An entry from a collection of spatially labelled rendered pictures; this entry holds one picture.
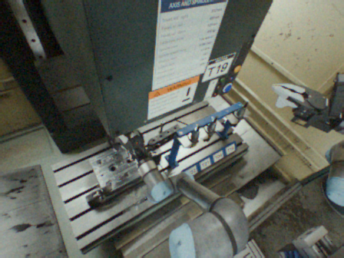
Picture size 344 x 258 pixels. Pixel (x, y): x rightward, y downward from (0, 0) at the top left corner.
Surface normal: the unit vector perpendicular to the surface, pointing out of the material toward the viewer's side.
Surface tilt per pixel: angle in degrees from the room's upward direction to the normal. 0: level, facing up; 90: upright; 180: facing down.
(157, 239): 8
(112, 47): 90
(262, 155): 24
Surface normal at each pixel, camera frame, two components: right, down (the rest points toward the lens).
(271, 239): 0.12, -0.58
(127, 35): 0.53, 0.72
